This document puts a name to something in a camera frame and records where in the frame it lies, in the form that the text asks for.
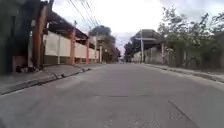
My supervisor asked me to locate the pole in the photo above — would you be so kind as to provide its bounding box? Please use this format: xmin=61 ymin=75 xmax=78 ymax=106
xmin=139 ymin=29 xmax=145 ymax=64

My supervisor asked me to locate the grey concrete pavement with kerb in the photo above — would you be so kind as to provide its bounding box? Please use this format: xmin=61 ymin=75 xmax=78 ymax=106
xmin=138 ymin=62 xmax=224 ymax=84
xmin=0 ymin=63 xmax=106 ymax=96

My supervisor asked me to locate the row of trees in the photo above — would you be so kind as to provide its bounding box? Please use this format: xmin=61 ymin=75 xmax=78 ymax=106
xmin=156 ymin=6 xmax=224 ymax=69

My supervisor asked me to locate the white fence with orange pillars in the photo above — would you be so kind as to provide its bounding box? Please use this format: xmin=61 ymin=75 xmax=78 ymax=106
xmin=28 ymin=26 xmax=104 ymax=66

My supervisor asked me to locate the tree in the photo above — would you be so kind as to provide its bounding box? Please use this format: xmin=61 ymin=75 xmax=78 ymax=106
xmin=88 ymin=24 xmax=122 ymax=63

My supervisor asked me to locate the grey concrete road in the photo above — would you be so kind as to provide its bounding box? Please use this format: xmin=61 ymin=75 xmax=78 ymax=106
xmin=0 ymin=63 xmax=224 ymax=128

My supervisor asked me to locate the dark building with brown pillar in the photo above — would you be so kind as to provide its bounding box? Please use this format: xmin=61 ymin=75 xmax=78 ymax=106
xmin=0 ymin=0 xmax=54 ymax=74

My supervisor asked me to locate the pale wall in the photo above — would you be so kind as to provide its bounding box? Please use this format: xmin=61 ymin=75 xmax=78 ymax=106
xmin=132 ymin=46 xmax=168 ymax=64

